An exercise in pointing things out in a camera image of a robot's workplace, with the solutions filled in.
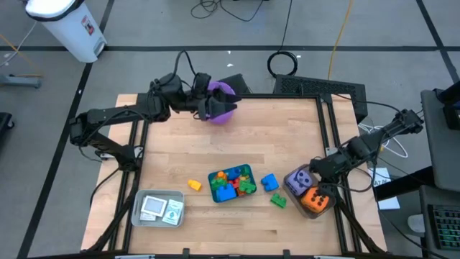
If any black desk leg bar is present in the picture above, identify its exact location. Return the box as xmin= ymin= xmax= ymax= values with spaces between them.
xmin=373 ymin=165 xmax=436 ymax=201

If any purple plastic bucket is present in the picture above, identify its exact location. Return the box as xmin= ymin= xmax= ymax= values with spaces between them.
xmin=206 ymin=81 xmax=236 ymax=126

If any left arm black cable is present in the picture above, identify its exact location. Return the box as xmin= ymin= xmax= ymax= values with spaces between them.
xmin=172 ymin=50 xmax=198 ymax=78

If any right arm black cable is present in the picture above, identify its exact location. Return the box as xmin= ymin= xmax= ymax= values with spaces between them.
xmin=319 ymin=92 xmax=403 ymax=194

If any white paper sheet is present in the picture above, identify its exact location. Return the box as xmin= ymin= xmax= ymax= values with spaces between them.
xmin=367 ymin=167 xmax=401 ymax=211

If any white trash bin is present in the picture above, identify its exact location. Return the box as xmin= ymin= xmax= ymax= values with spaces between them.
xmin=24 ymin=0 xmax=108 ymax=64

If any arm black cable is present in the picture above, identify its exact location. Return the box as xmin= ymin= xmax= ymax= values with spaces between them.
xmin=319 ymin=92 xmax=403 ymax=194
xmin=172 ymin=50 xmax=198 ymax=78

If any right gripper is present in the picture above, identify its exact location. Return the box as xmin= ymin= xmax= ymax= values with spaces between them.
xmin=309 ymin=153 xmax=356 ymax=195

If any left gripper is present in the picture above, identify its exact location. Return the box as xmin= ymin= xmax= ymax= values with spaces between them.
xmin=185 ymin=85 xmax=243 ymax=121

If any purple foam die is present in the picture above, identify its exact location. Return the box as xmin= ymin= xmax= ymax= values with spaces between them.
xmin=286 ymin=168 xmax=313 ymax=196

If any large blue toy block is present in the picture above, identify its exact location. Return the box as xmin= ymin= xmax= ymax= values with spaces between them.
xmin=260 ymin=173 xmax=280 ymax=193

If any white playing card box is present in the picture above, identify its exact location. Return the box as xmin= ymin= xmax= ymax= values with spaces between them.
xmin=140 ymin=194 xmax=168 ymax=217

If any black tangled floor cable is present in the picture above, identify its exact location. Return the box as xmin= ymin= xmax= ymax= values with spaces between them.
xmin=190 ymin=0 xmax=267 ymax=22

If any grey stand base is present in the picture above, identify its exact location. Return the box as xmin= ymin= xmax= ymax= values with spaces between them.
xmin=0 ymin=73 xmax=43 ymax=89

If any black desk device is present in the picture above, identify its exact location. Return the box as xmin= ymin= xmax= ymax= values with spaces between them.
xmin=433 ymin=81 xmax=460 ymax=131

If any smoky transparent plastic bin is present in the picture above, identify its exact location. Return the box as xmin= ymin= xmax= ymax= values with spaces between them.
xmin=282 ymin=163 xmax=338 ymax=219

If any black caster foot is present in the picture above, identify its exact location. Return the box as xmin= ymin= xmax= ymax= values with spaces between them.
xmin=0 ymin=112 xmax=15 ymax=130

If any yellow hanging cable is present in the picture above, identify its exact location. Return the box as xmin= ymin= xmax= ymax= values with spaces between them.
xmin=327 ymin=0 xmax=355 ymax=81

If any orange foam die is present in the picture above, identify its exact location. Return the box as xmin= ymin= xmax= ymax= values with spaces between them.
xmin=300 ymin=186 xmax=330 ymax=214

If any white floor cable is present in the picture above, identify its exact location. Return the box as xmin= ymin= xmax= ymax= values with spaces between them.
xmin=358 ymin=123 xmax=410 ymax=159

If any grey desk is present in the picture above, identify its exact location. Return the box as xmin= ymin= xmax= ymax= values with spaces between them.
xmin=418 ymin=185 xmax=460 ymax=259
xmin=420 ymin=88 xmax=460 ymax=192

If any grey oval mouse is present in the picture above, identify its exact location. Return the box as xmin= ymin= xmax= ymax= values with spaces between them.
xmin=407 ymin=213 xmax=427 ymax=235

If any black coiled hanging cable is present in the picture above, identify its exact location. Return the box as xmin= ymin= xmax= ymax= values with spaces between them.
xmin=267 ymin=0 xmax=299 ymax=78

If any teal plastic bin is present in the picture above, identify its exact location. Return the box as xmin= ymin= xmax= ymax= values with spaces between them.
xmin=207 ymin=163 xmax=258 ymax=204

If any keyboard with coloured keys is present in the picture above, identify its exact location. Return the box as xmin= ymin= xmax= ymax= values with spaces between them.
xmin=426 ymin=204 xmax=460 ymax=252

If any light grey plastic bin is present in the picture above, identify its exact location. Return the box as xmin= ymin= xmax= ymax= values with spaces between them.
xmin=131 ymin=189 xmax=186 ymax=229

